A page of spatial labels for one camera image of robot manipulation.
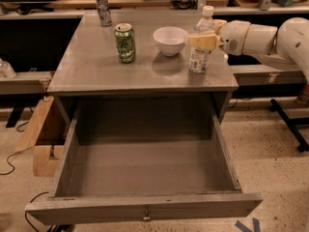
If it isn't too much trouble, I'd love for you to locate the grey wooden cabinet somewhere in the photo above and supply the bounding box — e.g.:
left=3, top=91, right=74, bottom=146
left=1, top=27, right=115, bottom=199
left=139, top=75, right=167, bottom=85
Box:
left=48, top=9, right=238, bottom=119

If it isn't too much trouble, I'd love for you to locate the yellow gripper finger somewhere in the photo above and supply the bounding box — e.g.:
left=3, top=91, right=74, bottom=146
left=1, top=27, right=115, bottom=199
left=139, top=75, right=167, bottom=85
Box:
left=214, top=19, right=227, bottom=33
left=184, top=31, right=220, bottom=50

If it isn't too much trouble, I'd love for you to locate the black stand leg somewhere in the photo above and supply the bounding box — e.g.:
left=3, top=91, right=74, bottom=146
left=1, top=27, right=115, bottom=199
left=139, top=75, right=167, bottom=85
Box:
left=269, top=99, right=309, bottom=152

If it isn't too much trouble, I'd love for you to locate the silver slim can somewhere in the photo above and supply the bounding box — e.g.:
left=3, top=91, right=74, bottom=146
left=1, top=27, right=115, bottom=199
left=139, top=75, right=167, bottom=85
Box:
left=96, top=0, right=112, bottom=27

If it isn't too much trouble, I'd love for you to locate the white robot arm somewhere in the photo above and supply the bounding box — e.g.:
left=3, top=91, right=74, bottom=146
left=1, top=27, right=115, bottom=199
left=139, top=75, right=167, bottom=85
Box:
left=184, top=17, right=309, bottom=79

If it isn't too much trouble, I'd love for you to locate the white ceramic bowl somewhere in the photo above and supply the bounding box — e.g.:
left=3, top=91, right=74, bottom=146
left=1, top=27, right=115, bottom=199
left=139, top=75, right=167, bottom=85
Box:
left=153, top=26, right=187, bottom=56

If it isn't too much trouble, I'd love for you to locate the wooden block stand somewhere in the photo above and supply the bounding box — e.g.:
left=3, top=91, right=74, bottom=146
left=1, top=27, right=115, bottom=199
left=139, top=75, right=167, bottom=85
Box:
left=14, top=96, right=66, bottom=177

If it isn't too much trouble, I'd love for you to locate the black floor cable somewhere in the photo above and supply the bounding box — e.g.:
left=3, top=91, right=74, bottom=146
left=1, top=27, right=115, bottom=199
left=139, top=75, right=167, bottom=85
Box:
left=0, top=121, right=35, bottom=177

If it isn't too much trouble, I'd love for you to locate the open grey top drawer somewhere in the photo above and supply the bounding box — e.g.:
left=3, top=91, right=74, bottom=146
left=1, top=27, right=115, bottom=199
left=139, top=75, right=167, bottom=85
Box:
left=26, top=94, right=262, bottom=225

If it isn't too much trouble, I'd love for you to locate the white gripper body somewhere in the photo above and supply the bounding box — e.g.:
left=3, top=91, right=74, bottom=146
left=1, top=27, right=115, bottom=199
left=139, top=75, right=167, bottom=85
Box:
left=219, top=20, right=251, bottom=56

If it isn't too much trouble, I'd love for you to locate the metal drawer knob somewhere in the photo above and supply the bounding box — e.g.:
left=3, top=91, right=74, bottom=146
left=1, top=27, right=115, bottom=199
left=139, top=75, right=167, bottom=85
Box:
left=142, top=210, right=152, bottom=222

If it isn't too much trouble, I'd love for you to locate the green soda can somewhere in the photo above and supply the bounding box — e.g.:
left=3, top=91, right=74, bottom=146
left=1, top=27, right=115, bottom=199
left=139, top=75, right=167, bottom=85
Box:
left=114, top=23, right=135, bottom=63

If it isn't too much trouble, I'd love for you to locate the clear plastic water bottle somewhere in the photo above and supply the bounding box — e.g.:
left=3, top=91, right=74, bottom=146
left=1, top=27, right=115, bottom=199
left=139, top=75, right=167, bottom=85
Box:
left=189, top=6, right=218, bottom=73

